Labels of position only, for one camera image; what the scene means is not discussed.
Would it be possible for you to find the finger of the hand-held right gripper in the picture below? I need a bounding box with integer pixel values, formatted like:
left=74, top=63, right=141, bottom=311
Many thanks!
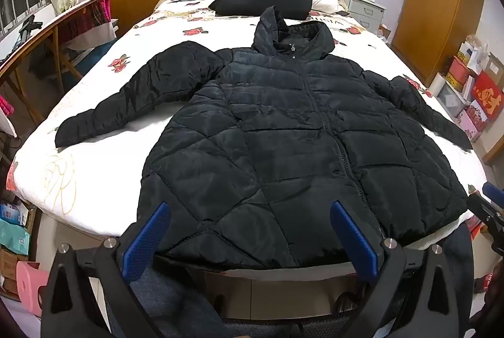
left=467, top=194, right=504, bottom=241
left=482, top=182, right=504, bottom=203

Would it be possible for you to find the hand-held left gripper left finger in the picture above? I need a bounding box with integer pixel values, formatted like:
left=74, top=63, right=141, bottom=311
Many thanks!
left=40, top=201, right=171, bottom=338

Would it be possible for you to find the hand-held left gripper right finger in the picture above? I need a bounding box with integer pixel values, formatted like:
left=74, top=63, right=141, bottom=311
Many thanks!
left=330, top=200, right=471, bottom=338

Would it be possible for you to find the black hooded puffer jacket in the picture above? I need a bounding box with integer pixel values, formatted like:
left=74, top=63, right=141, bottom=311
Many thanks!
left=54, top=6, right=473, bottom=271

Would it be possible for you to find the person's jeans leg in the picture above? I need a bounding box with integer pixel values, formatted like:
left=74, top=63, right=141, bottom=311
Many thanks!
left=106, top=267, right=237, bottom=338

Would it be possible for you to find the bed with floral blanket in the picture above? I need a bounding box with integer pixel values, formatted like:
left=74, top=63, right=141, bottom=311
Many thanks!
left=6, top=0, right=493, bottom=256

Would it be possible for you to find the pile of gift boxes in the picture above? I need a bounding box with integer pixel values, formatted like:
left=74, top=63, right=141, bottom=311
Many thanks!
left=429, top=33, right=504, bottom=144

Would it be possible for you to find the pink plastic stool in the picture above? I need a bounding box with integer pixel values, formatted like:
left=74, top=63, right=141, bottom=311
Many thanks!
left=16, top=261, right=52, bottom=317

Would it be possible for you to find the teal packet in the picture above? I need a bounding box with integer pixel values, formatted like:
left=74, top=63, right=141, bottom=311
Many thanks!
left=0, top=220, right=31, bottom=256

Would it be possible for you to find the blue packet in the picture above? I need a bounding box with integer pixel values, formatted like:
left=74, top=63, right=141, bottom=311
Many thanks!
left=0, top=202, right=30, bottom=226

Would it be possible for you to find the cardboard box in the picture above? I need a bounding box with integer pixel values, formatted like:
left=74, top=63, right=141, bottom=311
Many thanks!
left=0, top=249, right=28, bottom=297

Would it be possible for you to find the wooden wardrobe with hanging bag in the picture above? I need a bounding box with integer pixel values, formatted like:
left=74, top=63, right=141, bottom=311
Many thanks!
left=392, top=0, right=487, bottom=87

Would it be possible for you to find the grey nightstand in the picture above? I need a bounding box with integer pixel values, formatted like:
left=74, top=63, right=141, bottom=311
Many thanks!
left=335, top=0, right=387, bottom=33

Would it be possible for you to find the plaid cloth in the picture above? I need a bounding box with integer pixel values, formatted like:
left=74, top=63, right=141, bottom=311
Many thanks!
left=59, top=0, right=119, bottom=51

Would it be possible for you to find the wooden table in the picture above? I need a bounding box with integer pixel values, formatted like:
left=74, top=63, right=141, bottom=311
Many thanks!
left=0, top=0, right=119, bottom=134

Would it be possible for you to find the black device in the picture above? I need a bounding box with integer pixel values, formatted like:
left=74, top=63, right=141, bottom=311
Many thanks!
left=19, top=17, right=42, bottom=42

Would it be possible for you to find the black pillow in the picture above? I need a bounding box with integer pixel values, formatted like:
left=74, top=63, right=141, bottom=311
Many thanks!
left=208, top=0, right=314, bottom=20

